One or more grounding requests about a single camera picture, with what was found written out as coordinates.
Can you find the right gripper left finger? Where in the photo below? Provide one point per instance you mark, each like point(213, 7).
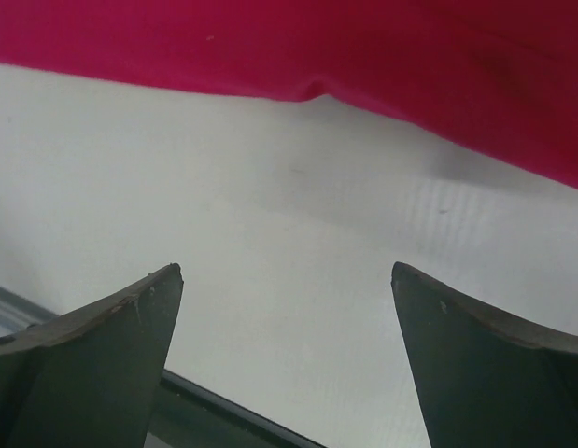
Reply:
point(89, 378)

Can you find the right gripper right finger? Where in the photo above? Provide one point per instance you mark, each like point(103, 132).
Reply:
point(485, 377)

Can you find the magenta pink t shirt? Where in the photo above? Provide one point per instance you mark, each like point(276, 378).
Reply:
point(499, 77)

